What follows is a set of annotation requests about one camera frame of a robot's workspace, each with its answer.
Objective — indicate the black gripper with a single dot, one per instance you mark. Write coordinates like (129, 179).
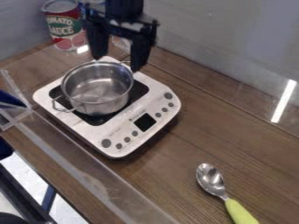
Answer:
(120, 18)

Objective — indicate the silver pot with handles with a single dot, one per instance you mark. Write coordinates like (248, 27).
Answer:
(94, 88)

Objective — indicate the white and black stove top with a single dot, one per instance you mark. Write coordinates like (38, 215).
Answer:
(128, 122)

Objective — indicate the alphabet soup can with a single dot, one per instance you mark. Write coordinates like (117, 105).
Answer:
(82, 5)

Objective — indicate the tomato sauce can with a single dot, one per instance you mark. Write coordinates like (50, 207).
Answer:
(62, 20)

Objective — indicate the clear acrylic front barrier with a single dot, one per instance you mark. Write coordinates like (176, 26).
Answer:
(113, 190)

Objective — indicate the clear acrylic corner bracket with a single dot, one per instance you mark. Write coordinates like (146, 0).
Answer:
(121, 44)

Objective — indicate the spoon with green handle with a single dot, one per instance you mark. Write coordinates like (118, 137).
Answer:
(210, 182)

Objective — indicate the black metal table frame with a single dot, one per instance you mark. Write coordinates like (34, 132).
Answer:
(33, 213)

